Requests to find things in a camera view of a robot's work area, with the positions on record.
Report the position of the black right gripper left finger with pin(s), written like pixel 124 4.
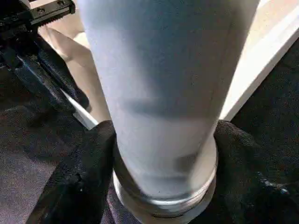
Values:
pixel 77 182

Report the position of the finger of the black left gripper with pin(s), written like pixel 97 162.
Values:
pixel 67 81

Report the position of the white plastic table top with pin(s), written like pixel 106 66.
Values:
pixel 268 46

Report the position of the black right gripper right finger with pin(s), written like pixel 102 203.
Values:
pixel 252 182

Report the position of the black mat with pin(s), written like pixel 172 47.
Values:
pixel 23 151

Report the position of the white plastic table leg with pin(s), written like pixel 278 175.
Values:
pixel 163 81

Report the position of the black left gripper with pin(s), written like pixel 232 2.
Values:
pixel 16 25

